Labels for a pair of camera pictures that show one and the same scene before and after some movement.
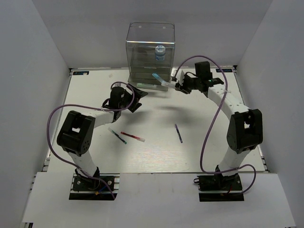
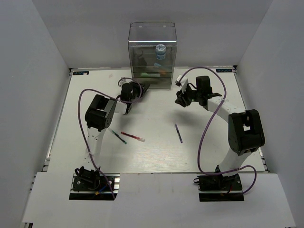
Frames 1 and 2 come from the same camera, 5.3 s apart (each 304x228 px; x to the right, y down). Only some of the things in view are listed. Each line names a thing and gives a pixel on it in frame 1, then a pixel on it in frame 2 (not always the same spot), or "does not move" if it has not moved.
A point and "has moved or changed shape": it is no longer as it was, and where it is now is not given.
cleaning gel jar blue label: x=160 y=52 does not move
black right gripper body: x=189 y=83 to x=189 y=96
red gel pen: x=138 y=138 does not move
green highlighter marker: x=146 y=85 has moved or changed shape
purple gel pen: x=178 y=133 does not move
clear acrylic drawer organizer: x=150 y=50 does not move
